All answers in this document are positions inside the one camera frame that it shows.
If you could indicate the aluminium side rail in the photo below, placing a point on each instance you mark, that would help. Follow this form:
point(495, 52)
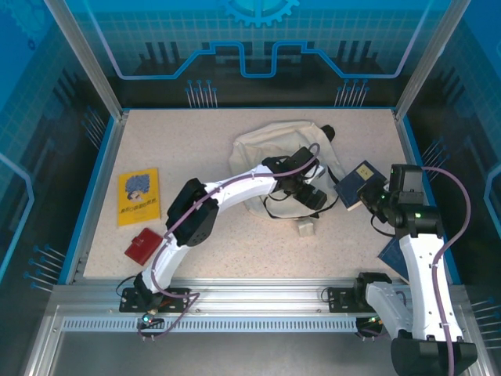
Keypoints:
point(402, 129)
point(99, 196)

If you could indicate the aluminium frame post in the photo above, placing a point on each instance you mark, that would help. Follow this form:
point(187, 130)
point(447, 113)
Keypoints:
point(88, 58)
point(428, 58)

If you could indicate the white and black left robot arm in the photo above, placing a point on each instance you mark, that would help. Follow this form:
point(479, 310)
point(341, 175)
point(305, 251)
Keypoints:
point(242, 188)

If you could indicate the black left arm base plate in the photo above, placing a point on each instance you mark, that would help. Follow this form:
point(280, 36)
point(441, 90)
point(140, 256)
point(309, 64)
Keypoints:
point(129, 305)

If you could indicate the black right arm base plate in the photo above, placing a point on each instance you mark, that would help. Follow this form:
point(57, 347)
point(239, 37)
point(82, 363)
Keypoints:
point(336, 301)

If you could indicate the cream canvas backpack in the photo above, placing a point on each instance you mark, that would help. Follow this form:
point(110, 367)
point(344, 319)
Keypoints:
point(274, 141)

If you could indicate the navy book with yellow label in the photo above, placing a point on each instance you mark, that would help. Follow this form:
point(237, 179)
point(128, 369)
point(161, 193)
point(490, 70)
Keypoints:
point(352, 184)

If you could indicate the blue printed back panel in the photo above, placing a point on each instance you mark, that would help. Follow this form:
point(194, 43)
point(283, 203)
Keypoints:
point(176, 39)

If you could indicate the red pencil case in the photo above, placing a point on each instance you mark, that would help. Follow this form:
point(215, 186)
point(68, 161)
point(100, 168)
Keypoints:
point(143, 246)

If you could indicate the plain navy blue book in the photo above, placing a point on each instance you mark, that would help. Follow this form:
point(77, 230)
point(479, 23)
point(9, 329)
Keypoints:
point(391, 256)

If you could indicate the blue printed side panel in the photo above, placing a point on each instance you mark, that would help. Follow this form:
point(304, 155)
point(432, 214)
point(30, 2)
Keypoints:
point(477, 117)
point(31, 156)

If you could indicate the aluminium front rail beam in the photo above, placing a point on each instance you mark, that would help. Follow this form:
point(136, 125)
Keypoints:
point(254, 297)

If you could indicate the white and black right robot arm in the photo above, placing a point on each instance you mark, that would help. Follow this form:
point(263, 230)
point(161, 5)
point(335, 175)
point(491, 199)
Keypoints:
point(426, 282)

